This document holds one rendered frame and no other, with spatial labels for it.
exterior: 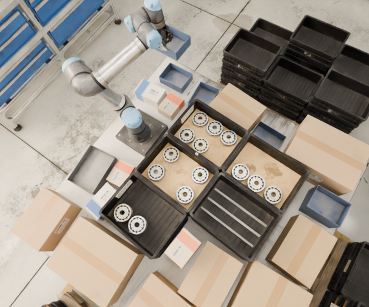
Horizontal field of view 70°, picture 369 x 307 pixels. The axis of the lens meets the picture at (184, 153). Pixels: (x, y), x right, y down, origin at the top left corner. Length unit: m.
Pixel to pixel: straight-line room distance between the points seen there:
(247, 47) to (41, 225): 2.08
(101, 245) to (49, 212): 0.40
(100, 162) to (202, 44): 1.92
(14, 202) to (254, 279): 2.26
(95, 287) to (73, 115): 1.91
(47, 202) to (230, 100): 1.29
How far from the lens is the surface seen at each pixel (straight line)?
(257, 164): 1.65
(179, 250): 1.45
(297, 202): 1.79
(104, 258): 1.56
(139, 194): 1.61
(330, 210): 1.77
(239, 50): 2.51
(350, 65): 2.82
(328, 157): 1.71
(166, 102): 1.88
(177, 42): 1.78
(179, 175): 1.60
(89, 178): 1.82
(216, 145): 1.66
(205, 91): 1.99
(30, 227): 1.81
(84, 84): 1.34
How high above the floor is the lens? 2.37
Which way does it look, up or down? 70 degrees down
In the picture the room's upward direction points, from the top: 11 degrees counter-clockwise
